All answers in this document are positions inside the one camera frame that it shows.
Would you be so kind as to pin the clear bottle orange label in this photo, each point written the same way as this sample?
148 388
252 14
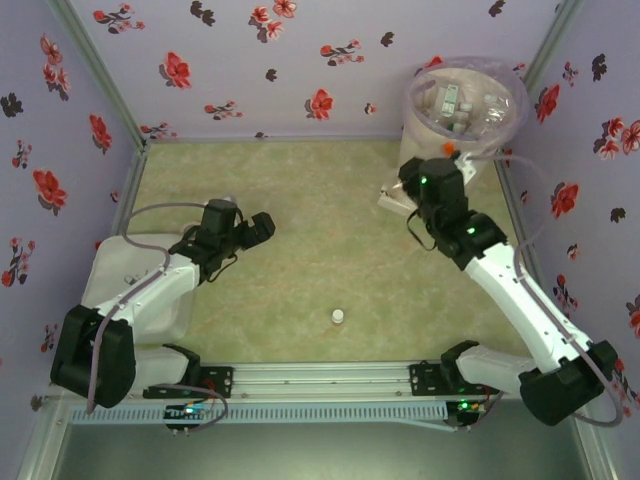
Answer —
448 147

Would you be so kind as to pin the clear bottle green label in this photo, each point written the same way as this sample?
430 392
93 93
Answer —
456 126

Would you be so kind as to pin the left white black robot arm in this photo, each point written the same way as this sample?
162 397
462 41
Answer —
145 295

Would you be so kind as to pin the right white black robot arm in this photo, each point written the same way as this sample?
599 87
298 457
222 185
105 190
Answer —
520 305

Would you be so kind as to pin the white round waste bin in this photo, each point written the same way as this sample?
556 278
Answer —
417 142

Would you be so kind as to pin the white plastic lidded box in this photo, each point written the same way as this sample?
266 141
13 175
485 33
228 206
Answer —
115 260

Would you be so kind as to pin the white bottle cap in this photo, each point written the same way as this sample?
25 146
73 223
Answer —
338 316

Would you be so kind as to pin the left controller board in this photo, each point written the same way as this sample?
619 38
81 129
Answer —
187 412

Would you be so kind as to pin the controller board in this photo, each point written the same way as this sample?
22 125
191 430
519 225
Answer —
187 412
465 407

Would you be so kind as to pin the right controller board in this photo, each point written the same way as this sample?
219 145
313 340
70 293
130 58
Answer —
465 407

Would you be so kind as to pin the grey metal panel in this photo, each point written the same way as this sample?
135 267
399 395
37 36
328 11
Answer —
325 455

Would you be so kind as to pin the right aluminium side rail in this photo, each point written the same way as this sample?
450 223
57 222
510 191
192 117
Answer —
507 195

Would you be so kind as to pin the aluminium side rail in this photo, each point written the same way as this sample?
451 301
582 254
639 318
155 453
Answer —
131 190
507 195

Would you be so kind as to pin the left aluminium side rail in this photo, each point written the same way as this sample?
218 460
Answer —
131 190

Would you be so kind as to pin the left black mount plate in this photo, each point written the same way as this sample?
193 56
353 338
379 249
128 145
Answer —
220 382

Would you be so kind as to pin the black mount plate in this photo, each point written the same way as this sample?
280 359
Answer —
425 380
220 382

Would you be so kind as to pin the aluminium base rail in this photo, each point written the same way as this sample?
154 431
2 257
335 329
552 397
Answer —
325 380

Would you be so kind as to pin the right black mount plate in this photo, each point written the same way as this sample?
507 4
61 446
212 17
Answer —
425 380

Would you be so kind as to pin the left aluminium frame post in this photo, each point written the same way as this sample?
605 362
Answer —
100 75

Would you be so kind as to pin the aluminium frame post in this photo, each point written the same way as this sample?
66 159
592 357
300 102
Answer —
555 35
100 75

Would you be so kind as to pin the right aluminium frame post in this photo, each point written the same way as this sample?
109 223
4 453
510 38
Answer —
555 35

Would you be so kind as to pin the left aluminium frame leg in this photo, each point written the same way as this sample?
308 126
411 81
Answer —
40 445

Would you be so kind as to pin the aluminium frame leg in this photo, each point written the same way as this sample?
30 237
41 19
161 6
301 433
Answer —
40 445
595 445

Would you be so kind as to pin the right aluminium frame leg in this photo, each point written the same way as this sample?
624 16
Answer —
595 445

